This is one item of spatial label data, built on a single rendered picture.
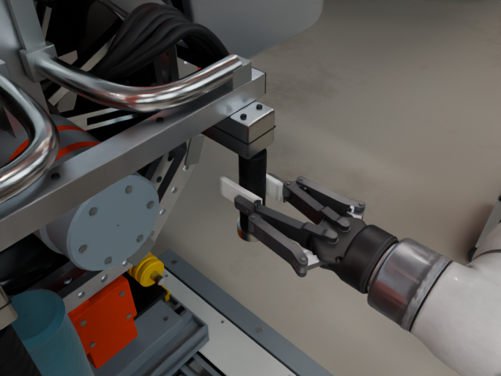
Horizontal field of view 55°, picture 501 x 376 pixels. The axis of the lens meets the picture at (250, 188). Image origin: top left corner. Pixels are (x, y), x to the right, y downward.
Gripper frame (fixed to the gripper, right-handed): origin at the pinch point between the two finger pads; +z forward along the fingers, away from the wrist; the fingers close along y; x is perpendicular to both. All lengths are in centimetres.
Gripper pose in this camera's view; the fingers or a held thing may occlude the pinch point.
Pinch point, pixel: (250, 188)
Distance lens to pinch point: 64.3
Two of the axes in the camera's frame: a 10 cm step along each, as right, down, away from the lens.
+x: 0.0, -7.4, -6.7
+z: -7.4, -4.5, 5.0
